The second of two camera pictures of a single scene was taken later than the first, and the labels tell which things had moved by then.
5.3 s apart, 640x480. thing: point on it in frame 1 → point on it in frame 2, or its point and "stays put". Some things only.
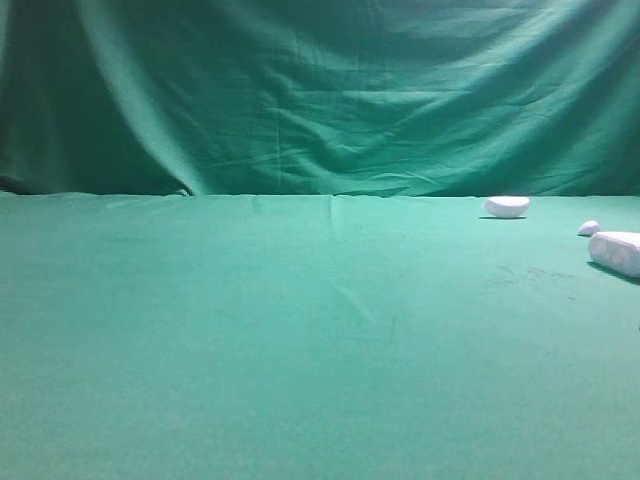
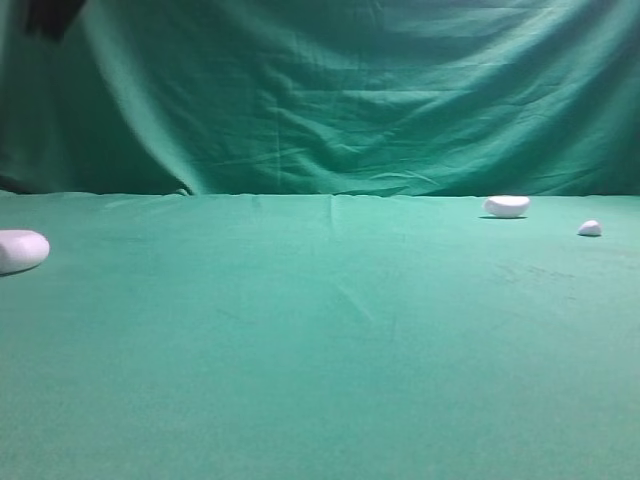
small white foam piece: [589, 228] stays put
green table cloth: [314, 337] stays put
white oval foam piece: [507, 206] stays put
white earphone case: [616, 251] → [22, 250]
